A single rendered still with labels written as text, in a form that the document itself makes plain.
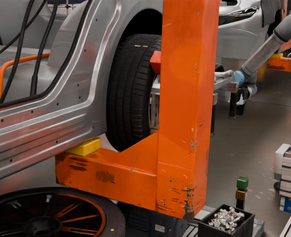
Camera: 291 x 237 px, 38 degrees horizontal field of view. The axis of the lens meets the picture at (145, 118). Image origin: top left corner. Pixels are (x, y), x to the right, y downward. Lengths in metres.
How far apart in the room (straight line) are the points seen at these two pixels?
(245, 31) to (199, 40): 3.18
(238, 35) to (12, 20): 2.28
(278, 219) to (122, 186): 1.42
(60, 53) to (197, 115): 0.83
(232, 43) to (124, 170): 3.09
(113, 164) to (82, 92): 0.33
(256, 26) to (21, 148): 3.58
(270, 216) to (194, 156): 1.46
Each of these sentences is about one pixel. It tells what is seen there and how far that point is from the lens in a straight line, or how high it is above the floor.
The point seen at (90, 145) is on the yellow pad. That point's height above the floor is 0.72.
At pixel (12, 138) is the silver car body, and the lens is 1.53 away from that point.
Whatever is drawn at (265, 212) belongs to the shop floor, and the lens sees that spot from 3.02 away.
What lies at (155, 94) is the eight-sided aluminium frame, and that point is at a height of 0.93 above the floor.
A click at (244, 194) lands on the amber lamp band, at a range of 1.80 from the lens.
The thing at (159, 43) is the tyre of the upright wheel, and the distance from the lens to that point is 2.09.
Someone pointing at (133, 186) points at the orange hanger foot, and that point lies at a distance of 1.77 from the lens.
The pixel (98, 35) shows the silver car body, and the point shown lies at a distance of 1.90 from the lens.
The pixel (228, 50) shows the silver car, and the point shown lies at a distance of 4.67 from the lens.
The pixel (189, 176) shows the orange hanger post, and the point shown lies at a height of 0.71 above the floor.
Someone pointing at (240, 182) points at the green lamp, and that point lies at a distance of 1.78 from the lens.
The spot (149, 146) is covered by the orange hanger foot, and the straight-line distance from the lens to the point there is 1.70.
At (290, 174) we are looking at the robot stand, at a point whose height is 0.69.
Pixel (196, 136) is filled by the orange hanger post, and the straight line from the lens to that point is 1.58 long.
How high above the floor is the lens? 1.35
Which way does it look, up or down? 16 degrees down
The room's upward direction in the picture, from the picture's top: 2 degrees clockwise
